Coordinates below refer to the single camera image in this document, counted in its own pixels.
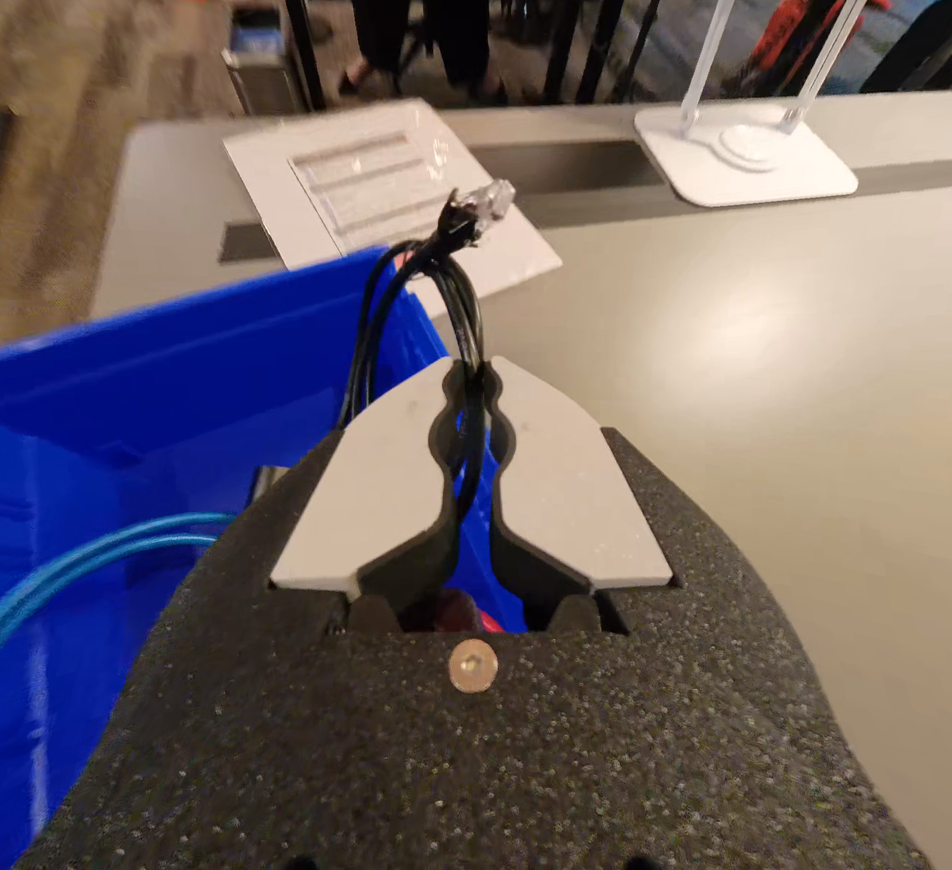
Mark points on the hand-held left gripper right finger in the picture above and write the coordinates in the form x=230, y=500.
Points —
x=573, y=498

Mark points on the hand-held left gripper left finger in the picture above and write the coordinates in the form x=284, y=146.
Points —
x=372, y=491

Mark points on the white laminated sheet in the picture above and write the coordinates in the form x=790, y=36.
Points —
x=268, y=163

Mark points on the white document stand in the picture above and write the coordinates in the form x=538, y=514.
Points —
x=781, y=178

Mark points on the grey storage box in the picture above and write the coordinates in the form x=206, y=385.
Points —
x=260, y=59

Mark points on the blue plastic bin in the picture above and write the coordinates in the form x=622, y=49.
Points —
x=186, y=379

